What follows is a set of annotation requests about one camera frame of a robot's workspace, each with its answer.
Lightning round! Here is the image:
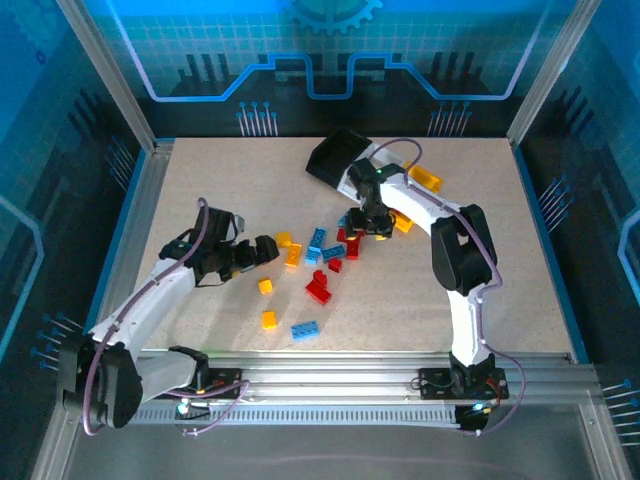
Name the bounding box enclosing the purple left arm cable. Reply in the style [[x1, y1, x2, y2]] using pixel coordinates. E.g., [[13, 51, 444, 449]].
[[82, 197, 251, 439]]

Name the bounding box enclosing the yellow plastic container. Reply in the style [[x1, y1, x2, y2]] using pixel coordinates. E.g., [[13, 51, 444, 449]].
[[401, 159, 445, 196]]

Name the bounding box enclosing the black plastic container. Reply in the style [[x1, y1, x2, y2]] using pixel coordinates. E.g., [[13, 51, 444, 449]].
[[305, 127, 374, 191]]

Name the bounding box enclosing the aluminium table edge rail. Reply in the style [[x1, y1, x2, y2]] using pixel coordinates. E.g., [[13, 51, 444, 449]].
[[59, 349, 604, 409]]

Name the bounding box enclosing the aluminium frame post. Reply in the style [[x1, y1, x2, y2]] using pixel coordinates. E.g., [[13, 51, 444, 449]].
[[54, 0, 161, 151], [505, 0, 604, 146]]

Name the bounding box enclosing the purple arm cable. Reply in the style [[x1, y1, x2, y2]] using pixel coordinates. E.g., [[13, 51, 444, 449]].
[[82, 197, 251, 439], [367, 138, 527, 439]]

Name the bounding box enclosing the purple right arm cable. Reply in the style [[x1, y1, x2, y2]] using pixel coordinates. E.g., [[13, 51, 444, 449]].
[[367, 138, 527, 439]]

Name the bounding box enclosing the slotted grey cable duct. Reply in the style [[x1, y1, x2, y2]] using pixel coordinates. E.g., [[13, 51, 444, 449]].
[[79, 405, 464, 427]]

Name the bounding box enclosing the white plastic container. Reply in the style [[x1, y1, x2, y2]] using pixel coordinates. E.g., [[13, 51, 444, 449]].
[[337, 147, 407, 197]]

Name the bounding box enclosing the blue edged side rail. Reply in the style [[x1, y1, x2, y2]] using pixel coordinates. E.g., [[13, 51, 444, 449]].
[[82, 138, 176, 364]]

